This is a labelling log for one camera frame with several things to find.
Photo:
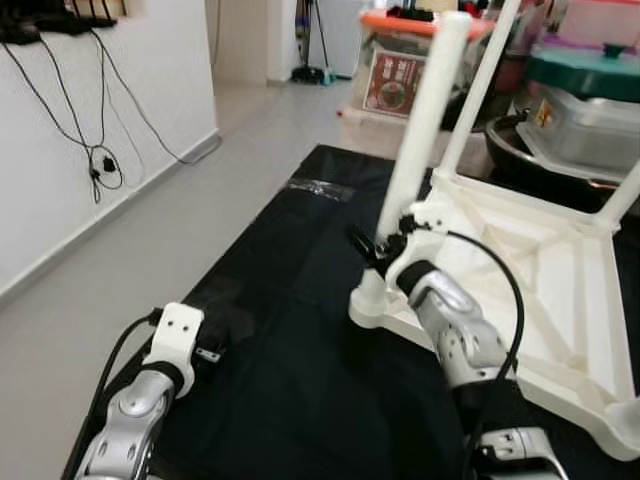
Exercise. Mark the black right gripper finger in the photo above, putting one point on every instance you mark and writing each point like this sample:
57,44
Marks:
365,248

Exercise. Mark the white plastic children table top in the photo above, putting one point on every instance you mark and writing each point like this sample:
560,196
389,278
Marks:
560,300

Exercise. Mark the clear tape strip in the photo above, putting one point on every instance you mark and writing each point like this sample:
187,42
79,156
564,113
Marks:
320,189

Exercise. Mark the black tablecloth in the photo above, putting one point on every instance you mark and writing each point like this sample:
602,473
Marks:
300,400

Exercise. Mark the black wok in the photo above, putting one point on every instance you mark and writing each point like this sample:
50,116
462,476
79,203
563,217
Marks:
510,155

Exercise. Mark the red printed carton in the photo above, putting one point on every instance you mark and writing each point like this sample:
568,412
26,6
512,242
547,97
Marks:
392,85

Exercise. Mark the mop with green head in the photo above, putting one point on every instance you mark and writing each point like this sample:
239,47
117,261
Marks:
312,75

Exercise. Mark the orange lidded storage bin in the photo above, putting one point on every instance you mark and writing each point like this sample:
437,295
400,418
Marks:
400,22

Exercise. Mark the clear plastic storage box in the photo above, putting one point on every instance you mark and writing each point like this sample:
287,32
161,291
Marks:
590,130

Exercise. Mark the green pot lid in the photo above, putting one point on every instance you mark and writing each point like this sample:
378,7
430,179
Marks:
590,72

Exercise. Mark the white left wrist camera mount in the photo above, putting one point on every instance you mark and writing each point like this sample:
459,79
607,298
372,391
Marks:
175,335

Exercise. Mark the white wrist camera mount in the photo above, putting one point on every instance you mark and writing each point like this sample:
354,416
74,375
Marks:
175,335
425,225

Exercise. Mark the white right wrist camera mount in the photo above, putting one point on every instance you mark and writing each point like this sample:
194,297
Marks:
425,225

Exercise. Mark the black wall shelf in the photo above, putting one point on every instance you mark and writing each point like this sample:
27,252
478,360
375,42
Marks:
50,20

